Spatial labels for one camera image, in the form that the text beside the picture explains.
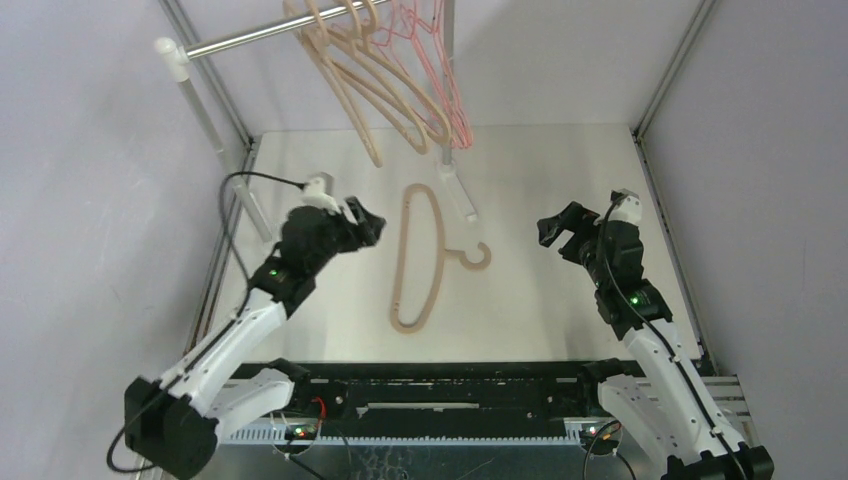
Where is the beige hanger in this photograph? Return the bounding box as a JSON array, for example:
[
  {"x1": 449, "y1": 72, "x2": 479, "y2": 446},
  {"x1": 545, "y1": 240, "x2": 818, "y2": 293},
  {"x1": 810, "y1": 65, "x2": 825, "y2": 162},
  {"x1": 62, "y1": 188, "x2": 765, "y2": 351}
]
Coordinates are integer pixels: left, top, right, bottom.
[
  {"x1": 331, "y1": 21, "x2": 452, "y2": 150},
  {"x1": 388, "y1": 183, "x2": 493, "y2": 335},
  {"x1": 296, "y1": 1, "x2": 383, "y2": 168},
  {"x1": 325, "y1": 1, "x2": 429, "y2": 155}
]

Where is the beige hanger bottom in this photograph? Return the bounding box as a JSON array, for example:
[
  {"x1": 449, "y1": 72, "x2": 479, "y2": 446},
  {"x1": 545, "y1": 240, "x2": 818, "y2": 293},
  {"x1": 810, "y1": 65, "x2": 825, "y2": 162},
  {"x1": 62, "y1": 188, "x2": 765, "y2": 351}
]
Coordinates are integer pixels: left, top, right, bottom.
[{"x1": 388, "y1": 183, "x2": 493, "y2": 335}]

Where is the metal clothes rack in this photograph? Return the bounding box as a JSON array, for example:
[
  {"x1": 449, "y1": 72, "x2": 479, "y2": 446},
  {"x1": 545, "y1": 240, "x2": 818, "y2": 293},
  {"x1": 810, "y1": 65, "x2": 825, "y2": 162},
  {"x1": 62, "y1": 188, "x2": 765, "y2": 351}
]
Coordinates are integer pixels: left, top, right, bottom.
[{"x1": 154, "y1": 1, "x2": 478, "y2": 222}]

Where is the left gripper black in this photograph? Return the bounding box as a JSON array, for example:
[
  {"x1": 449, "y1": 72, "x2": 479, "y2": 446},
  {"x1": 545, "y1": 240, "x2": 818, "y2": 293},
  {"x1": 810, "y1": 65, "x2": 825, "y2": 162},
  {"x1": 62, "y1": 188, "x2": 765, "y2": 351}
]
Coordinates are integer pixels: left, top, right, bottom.
[{"x1": 308, "y1": 198, "x2": 384, "y2": 275}]

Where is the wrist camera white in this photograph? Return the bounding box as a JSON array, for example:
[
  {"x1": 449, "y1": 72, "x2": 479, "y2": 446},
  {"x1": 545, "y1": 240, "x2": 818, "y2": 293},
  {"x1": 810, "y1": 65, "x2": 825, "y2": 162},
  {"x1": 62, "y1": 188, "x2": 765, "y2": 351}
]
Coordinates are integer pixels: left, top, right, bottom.
[
  {"x1": 301, "y1": 172, "x2": 342, "y2": 215},
  {"x1": 604, "y1": 189, "x2": 643, "y2": 226}
]

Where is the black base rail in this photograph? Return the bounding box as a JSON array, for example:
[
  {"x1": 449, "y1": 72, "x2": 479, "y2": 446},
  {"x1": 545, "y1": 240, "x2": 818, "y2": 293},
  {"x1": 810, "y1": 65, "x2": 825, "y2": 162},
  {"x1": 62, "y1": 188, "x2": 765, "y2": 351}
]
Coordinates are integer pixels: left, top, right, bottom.
[{"x1": 248, "y1": 360, "x2": 641, "y2": 441}]

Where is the aluminium frame structure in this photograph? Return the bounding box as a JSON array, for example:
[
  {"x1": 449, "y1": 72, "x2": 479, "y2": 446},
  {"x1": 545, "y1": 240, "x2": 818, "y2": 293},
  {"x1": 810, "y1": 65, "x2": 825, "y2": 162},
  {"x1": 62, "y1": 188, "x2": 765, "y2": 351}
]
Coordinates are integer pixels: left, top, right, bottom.
[{"x1": 129, "y1": 0, "x2": 773, "y2": 480}]

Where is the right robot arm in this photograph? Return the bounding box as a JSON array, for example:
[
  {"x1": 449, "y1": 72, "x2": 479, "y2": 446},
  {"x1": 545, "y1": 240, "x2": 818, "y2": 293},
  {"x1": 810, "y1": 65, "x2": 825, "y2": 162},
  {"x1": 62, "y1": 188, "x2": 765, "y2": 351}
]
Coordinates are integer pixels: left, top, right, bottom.
[{"x1": 537, "y1": 193, "x2": 775, "y2": 479}]

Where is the left circuit board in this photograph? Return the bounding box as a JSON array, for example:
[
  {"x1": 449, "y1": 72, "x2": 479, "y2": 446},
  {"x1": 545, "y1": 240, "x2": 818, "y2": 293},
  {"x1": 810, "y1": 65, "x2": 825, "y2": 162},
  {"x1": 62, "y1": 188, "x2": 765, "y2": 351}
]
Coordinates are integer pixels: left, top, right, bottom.
[{"x1": 283, "y1": 425, "x2": 320, "y2": 445}]

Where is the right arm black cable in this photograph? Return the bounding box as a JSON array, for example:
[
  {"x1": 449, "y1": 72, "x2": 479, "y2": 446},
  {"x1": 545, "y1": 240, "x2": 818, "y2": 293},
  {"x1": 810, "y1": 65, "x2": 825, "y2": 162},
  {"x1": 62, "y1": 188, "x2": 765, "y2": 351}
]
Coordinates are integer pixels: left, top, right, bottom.
[{"x1": 596, "y1": 193, "x2": 750, "y2": 480}]

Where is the pink wire hanger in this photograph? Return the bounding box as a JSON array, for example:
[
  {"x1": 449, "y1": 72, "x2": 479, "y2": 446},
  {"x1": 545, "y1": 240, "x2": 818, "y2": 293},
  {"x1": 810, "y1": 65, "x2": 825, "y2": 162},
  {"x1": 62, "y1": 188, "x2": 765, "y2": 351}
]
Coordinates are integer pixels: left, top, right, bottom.
[
  {"x1": 403, "y1": 1, "x2": 474, "y2": 150},
  {"x1": 430, "y1": 1, "x2": 474, "y2": 150},
  {"x1": 384, "y1": 0, "x2": 468, "y2": 148},
  {"x1": 367, "y1": 0, "x2": 458, "y2": 144}
]

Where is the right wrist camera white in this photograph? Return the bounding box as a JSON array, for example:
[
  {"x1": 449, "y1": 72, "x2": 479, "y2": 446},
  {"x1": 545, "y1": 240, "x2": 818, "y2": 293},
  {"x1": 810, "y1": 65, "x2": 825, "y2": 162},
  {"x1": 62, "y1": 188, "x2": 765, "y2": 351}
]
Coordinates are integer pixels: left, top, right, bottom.
[{"x1": 604, "y1": 189, "x2": 643, "y2": 226}]

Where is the right circuit board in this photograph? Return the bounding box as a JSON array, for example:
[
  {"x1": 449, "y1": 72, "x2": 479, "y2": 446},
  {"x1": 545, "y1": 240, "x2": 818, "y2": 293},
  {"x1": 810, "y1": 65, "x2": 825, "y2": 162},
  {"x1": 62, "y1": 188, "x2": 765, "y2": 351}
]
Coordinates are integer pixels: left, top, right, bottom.
[{"x1": 579, "y1": 428, "x2": 619, "y2": 456}]

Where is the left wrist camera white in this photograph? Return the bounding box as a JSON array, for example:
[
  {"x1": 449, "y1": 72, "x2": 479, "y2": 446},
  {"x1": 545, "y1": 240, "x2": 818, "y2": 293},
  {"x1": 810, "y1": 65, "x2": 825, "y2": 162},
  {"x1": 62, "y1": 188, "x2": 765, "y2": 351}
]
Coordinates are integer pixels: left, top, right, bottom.
[{"x1": 301, "y1": 172, "x2": 342, "y2": 215}]

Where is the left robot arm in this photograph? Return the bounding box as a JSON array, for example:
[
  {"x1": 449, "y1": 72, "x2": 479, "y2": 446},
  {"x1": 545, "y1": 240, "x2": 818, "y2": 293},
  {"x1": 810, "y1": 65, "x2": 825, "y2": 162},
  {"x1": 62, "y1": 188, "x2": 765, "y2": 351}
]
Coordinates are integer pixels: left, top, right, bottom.
[{"x1": 115, "y1": 196, "x2": 386, "y2": 479}]

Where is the circuit board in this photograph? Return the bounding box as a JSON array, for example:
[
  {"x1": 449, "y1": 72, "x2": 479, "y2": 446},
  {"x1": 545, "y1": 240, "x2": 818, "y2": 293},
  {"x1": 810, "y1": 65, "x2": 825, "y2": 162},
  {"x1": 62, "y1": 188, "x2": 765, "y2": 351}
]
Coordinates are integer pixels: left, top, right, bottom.
[
  {"x1": 579, "y1": 428, "x2": 619, "y2": 456},
  {"x1": 283, "y1": 425, "x2": 320, "y2": 445}
]

